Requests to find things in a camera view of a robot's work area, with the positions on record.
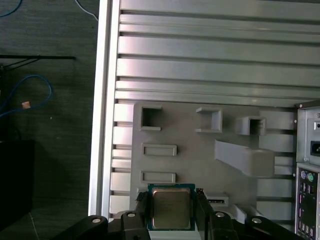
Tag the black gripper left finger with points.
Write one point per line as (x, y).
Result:
(130, 227)

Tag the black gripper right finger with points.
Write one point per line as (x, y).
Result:
(220, 227)

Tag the silver CPU green edge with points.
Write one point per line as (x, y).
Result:
(171, 207)

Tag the grey parts rack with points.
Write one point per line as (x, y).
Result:
(190, 155)

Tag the black PC case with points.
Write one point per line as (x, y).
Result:
(302, 140)

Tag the black box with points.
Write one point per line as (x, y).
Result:
(15, 185)

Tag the brown tape scrap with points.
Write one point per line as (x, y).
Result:
(26, 105)

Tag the black stand rods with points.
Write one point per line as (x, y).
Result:
(37, 58)

